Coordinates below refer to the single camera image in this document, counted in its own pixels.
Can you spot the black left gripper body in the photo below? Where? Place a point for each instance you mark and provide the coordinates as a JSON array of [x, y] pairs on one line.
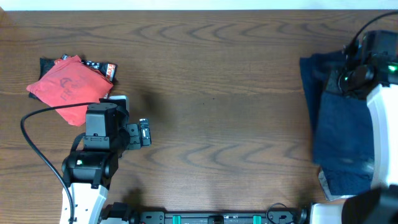
[[128, 137]]

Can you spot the navy blue shorts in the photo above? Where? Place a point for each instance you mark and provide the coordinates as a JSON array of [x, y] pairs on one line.
[[343, 143]]

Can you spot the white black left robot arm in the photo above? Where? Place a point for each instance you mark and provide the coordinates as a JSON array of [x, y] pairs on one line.
[[87, 173]]

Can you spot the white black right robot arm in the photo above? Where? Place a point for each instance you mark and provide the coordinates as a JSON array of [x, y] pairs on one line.
[[377, 48]]

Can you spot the black red Maxxis garment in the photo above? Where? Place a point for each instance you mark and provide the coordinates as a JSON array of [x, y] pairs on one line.
[[104, 68]]

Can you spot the red folded t-shirt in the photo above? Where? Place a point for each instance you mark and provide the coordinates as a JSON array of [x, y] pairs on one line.
[[71, 88]]

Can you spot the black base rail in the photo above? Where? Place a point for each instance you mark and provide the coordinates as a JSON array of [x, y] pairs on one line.
[[274, 215]]

